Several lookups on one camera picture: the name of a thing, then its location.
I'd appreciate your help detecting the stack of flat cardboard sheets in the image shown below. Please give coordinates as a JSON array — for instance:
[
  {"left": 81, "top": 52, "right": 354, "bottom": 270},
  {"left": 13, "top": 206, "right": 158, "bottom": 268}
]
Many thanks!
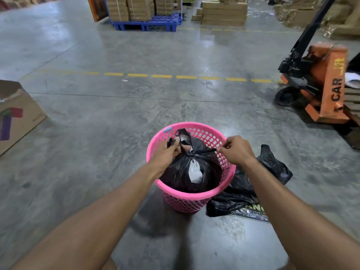
[{"left": 192, "top": 0, "right": 248, "bottom": 26}]

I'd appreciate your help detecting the wooden pallet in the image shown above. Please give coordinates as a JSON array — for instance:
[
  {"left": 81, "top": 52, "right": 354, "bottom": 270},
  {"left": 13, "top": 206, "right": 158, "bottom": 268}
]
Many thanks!
[{"left": 342, "top": 87, "right": 360, "bottom": 151}]

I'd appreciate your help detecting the person's left forearm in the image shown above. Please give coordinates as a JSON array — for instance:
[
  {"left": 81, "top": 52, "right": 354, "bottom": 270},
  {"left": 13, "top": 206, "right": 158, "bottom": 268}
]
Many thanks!
[{"left": 11, "top": 163, "right": 157, "bottom": 270}]

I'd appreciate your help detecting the person's left hand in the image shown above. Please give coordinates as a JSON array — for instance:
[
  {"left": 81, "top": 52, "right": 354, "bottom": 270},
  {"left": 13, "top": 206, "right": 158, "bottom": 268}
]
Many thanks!
[{"left": 146, "top": 137, "right": 184, "bottom": 181}]

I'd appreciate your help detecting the stack of brown cardboard boxes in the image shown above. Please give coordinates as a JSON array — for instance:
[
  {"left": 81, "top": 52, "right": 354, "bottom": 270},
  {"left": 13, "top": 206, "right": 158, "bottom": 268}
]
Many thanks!
[{"left": 106, "top": 0, "right": 173, "bottom": 22}]

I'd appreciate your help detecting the flat black plastic bag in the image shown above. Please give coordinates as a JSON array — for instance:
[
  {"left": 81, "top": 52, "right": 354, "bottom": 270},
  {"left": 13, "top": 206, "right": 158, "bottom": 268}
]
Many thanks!
[{"left": 205, "top": 144, "right": 293, "bottom": 222}]

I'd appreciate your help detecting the person's right hand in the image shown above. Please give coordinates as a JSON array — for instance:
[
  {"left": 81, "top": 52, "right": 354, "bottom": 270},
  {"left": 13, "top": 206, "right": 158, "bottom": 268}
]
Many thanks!
[{"left": 217, "top": 135, "right": 257, "bottom": 167}]

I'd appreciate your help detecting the pile of cardboard packaging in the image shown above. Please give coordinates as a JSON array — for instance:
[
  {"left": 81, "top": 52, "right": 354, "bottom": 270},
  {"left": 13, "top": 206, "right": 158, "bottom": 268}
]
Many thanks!
[{"left": 274, "top": 0, "right": 360, "bottom": 40}]

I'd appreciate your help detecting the orange hand pallet jack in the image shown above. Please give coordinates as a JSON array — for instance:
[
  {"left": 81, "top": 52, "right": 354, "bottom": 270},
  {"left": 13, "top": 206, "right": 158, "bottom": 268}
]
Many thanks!
[{"left": 274, "top": 0, "right": 360, "bottom": 125}]

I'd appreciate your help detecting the open brown cardboard box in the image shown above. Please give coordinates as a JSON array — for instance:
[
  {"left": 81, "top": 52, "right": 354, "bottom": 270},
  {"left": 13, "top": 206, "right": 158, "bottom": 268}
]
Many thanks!
[{"left": 0, "top": 80, "right": 48, "bottom": 157}]

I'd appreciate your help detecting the pink plastic mesh basket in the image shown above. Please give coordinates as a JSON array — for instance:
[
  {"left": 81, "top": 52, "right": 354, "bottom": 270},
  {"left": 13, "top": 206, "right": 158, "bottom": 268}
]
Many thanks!
[{"left": 146, "top": 122, "right": 237, "bottom": 214}]

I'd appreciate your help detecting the orange metal rack post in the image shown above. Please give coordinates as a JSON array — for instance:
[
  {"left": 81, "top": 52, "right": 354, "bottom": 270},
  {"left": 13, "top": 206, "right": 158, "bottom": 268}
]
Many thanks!
[{"left": 87, "top": 0, "right": 108, "bottom": 22}]

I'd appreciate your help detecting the blue plastic pallet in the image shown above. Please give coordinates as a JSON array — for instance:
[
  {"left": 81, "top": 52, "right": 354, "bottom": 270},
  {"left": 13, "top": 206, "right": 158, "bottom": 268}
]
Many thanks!
[{"left": 110, "top": 12, "right": 184, "bottom": 32}]

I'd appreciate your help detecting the person's right forearm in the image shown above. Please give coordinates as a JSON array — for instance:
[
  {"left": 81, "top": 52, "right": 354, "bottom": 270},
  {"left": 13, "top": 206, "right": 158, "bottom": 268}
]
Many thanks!
[{"left": 241, "top": 158, "right": 360, "bottom": 270}]

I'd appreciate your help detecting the black plastic garbage bag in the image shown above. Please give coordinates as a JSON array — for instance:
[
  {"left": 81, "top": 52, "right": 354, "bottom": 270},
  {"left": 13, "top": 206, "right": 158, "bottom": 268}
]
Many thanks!
[{"left": 159, "top": 128, "right": 223, "bottom": 194}]

